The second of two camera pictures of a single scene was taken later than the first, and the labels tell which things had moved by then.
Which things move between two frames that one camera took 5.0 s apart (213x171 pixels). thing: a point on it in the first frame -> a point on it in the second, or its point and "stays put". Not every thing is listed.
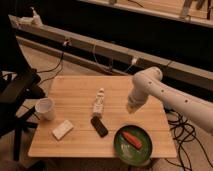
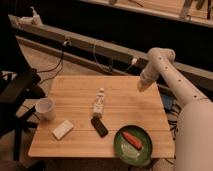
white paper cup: [46, 108] stays put
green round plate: [129, 154] stays put
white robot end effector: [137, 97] -> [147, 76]
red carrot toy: [132, 139] stays put
